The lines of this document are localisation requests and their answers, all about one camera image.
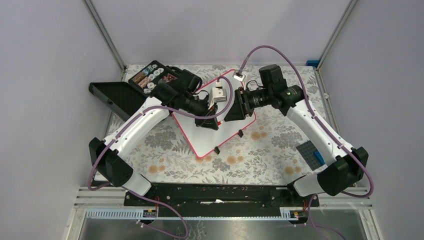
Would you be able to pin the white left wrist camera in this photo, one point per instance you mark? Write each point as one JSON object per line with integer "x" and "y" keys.
{"x": 217, "y": 95}

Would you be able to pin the black open parts case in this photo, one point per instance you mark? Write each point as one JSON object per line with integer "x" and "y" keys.
{"x": 125, "y": 98}

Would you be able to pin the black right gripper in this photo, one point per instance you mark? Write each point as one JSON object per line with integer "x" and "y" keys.
{"x": 241, "y": 106}

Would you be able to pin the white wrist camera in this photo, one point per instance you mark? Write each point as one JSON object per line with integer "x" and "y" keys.
{"x": 239, "y": 76}
{"x": 217, "y": 95}

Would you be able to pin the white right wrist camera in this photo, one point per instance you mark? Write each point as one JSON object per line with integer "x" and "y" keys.
{"x": 239, "y": 76}

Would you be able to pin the dark grey lego baseplate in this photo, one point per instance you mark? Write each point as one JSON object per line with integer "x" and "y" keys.
{"x": 307, "y": 150}

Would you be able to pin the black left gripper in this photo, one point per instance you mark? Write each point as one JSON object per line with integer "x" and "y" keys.
{"x": 210, "y": 122}

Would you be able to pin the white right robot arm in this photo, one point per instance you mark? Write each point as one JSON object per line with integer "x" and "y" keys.
{"x": 344, "y": 162}

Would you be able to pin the blue block in corner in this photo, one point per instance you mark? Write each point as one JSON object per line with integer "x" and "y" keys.
{"x": 312, "y": 63}

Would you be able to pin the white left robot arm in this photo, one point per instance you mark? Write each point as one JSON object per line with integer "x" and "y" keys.
{"x": 176, "y": 94}

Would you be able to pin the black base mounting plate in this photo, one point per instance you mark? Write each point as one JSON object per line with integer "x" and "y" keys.
{"x": 226, "y": 200}

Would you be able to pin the pink framed whiteboard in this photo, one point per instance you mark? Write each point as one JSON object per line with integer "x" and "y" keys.
{"x": 202, "y": 140}

